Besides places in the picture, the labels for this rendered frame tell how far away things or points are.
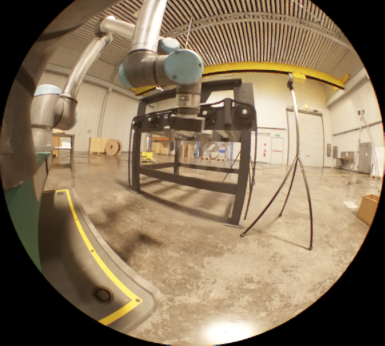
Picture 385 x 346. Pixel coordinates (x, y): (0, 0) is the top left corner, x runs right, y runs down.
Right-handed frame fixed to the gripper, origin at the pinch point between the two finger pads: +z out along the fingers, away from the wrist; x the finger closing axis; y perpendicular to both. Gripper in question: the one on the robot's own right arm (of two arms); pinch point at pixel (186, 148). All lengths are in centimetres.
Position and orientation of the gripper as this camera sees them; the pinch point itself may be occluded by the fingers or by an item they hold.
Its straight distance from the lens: 48.7
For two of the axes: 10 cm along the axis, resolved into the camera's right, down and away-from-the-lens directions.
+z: -0.5, 9.0, 4.3
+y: -3.2, 4.0, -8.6
